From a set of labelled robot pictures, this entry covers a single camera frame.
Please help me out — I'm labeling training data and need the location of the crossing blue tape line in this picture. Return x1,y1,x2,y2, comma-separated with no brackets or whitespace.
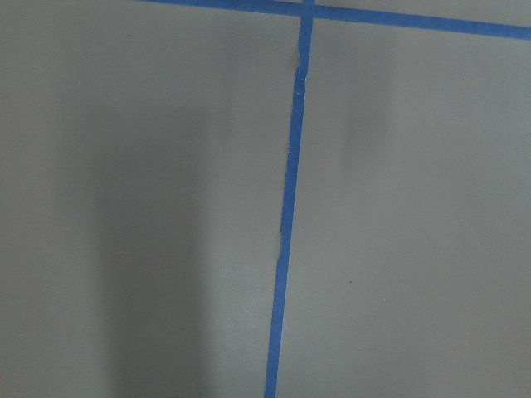
136,0,531,41

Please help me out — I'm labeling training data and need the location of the long blue tape line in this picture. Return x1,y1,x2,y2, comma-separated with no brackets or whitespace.
264,1,315,398

